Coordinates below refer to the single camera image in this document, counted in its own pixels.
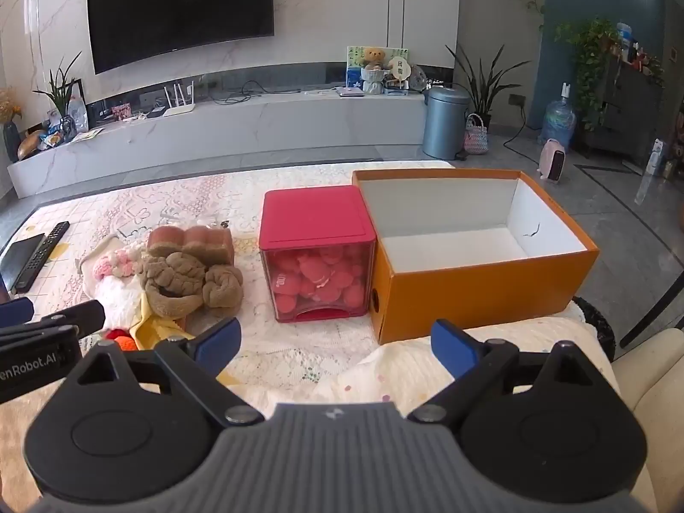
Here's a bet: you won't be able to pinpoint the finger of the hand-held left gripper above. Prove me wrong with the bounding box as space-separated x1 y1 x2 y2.
0 298 35 329
32 300 105 339

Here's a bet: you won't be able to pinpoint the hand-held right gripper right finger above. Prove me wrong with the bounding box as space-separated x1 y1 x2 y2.
406 319 610 423

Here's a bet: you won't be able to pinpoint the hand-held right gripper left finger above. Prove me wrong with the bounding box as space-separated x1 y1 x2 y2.
64 316 265 428

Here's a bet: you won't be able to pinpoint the white fabric bag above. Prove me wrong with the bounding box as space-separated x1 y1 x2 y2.
93 272 149 332

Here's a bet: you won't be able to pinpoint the red orange yarn ball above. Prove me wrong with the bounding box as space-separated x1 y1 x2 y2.
104 328 136 352

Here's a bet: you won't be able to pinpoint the small brown towel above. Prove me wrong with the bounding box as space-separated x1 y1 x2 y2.
203 264 245 317

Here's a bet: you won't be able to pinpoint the orange cardboard box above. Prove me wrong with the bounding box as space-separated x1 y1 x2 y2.
351 168 600 345

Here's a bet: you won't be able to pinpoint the pink and white knit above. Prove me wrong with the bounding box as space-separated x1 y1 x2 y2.
93 248 145 280

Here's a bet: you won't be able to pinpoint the yellow cloth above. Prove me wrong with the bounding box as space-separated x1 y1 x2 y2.
131 299 241 386

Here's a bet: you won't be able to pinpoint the large brown towel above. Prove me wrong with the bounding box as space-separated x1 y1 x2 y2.
140 253 209 321

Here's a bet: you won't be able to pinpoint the brown bread plush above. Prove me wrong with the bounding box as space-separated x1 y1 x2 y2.
147 225 236 269

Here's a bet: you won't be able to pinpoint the black tablet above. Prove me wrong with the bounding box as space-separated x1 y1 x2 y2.
0 233 46 290

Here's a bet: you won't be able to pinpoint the black remote control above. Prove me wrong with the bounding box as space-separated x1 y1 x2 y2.
12 221 71 294

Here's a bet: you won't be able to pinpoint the black fuzzy cushion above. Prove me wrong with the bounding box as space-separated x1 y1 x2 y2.
573 296 619 360

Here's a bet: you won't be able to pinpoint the red lidded storage box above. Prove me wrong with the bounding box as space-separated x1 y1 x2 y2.
259 185 377 323

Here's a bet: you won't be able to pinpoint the dried flowers in dark vase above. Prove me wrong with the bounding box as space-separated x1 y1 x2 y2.
0 88 25 164

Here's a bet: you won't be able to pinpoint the white marble television console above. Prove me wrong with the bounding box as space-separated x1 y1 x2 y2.
8 61 456 200

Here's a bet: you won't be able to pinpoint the woven pastel handbag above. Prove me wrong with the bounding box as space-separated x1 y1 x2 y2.
463 113 489 155

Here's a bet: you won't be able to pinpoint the pink space heater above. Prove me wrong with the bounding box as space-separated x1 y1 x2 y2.
537 139 570 185

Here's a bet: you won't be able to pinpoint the cream sofa cushion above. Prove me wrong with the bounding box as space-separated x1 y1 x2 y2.
609 326 684 513

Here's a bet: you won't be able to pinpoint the grey metal trash can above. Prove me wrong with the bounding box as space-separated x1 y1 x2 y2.
422 86 471 161

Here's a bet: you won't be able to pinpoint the green plant in vase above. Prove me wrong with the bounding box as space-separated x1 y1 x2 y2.
33 52 89 142

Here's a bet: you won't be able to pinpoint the white router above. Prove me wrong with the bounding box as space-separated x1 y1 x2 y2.
163 81 196 118

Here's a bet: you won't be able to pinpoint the blue water jug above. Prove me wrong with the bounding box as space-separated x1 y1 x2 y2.
541 83 577 146

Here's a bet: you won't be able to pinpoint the long leaf potted plant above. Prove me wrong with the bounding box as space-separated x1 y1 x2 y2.
446 43 522 130

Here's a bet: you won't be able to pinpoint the round paper fan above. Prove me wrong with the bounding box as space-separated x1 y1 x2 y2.
386 56 413 89

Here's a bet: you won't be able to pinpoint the brown teddy bear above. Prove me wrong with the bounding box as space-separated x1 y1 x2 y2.
360 48 389 93

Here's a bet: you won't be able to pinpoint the dark shelf cabinet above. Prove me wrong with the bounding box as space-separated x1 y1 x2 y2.
580 56 669 168

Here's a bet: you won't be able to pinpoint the climbing green plant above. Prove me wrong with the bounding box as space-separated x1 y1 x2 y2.
556 18 622 132

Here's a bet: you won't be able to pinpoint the black flat television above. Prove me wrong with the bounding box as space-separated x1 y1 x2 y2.
86 0 276 76

